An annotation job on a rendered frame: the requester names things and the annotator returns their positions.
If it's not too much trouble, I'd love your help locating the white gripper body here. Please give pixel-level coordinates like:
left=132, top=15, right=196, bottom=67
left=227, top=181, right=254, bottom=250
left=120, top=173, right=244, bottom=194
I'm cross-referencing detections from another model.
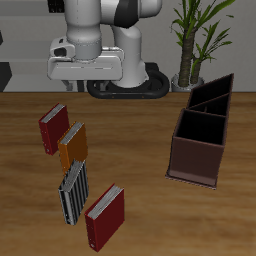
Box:
left=46, top=46, right=126, bottom=81

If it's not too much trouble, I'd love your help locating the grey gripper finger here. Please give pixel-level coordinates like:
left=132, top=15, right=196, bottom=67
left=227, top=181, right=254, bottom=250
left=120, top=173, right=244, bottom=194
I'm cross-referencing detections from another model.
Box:
left=62, top=79, right=75, bottom=92
left=76, top=79, right=88, bottom=93

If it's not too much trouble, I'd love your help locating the small dark red book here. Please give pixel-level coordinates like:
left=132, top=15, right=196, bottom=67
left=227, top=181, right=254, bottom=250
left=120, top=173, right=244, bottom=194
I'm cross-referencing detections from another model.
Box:
left=38, top=102, right=71, bottom=156

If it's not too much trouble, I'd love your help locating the orange book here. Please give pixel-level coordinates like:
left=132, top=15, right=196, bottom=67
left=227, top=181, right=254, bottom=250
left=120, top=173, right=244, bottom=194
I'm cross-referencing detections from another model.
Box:
left=57, top=121, right=89, bottom=177

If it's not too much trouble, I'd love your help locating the black and grey striped book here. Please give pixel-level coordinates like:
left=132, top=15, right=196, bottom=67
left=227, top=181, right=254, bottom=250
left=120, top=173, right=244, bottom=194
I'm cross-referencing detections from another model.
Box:
left=58, top=159, right=90, bottom=226

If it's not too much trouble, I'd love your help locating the large dark red book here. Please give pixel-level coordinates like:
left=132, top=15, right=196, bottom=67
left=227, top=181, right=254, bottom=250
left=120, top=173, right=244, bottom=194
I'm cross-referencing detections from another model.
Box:
left=84, top=182, right=126, bottom=253

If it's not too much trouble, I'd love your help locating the dark brown desk caddy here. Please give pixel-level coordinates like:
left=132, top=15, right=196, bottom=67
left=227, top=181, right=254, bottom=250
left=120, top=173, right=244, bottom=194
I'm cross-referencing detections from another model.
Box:
left=165, top=73, right=235, bottom=190

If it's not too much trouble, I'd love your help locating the green pot plant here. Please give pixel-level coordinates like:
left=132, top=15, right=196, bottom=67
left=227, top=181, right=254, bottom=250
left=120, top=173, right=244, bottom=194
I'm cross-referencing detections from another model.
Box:
left=170, top=0, right=237, bottom=93

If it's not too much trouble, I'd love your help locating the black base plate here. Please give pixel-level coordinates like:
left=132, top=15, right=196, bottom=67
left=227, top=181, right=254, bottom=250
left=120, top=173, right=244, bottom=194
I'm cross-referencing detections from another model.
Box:
left=86, top=62, right=171, bottom=100

